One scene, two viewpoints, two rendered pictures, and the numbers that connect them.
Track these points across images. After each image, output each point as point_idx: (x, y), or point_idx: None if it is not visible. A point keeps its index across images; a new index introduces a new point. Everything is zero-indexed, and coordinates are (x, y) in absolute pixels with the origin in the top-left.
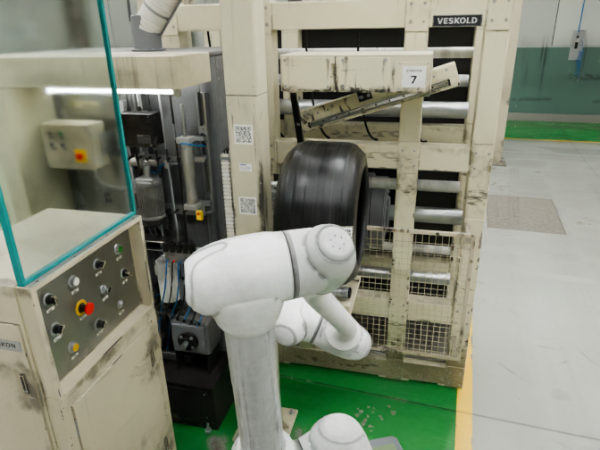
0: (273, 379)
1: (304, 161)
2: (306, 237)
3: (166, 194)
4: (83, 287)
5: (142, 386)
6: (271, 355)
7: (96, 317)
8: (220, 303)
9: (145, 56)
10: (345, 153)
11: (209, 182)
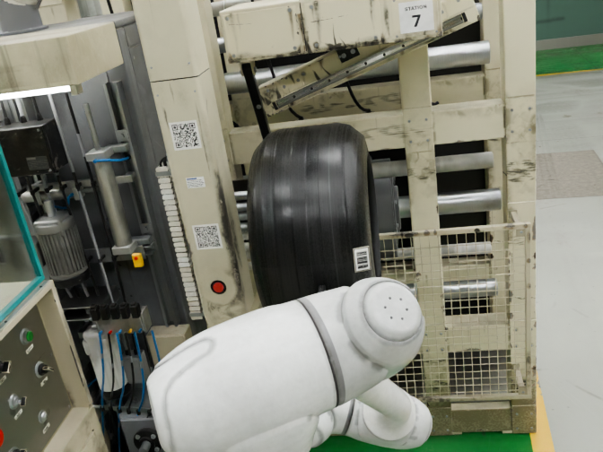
0: None
1: (282, 160)
2: (344, 308)
3: (83, 235)
4: None
5: None
6: None
7: (10, 447)
8: (220, 444)
9: (21, 42)
10: (338, 140)
11: (144, 209)
